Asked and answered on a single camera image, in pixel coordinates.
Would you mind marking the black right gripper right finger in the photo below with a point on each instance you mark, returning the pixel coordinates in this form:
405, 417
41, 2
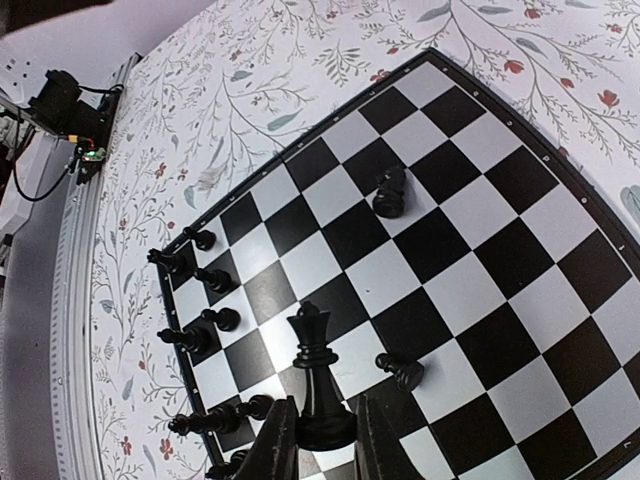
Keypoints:
379, 454

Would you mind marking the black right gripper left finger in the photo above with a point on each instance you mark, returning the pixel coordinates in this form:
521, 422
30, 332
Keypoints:
274, 453

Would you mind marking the black chess piece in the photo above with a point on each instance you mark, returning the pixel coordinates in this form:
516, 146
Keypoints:
257, 407
225, 319
221, 420
195, 340

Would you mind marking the black chess queen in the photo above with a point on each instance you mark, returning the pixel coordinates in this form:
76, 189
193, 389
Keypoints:
324, 423

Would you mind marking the black silver chess board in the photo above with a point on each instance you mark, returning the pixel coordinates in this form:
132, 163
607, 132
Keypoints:
507, 277

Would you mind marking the black chess pawn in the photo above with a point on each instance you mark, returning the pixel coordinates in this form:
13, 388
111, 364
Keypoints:
217, 280
407, 375
204, 240
171, 263

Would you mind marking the black chess knight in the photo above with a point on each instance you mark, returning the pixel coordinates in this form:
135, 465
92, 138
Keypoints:
388, 201

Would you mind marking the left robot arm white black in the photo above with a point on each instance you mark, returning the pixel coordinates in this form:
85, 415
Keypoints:
21, 79

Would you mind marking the black chess pawn lying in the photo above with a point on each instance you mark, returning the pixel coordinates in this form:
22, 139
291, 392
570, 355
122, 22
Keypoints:
407, 375

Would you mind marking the floral patterned table mat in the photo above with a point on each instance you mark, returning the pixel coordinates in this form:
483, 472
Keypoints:
245, 80

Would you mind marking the front aluminium rail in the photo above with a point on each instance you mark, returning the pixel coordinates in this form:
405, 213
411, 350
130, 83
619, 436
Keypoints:
71, 390

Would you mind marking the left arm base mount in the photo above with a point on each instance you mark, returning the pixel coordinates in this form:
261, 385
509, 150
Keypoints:
81, 115

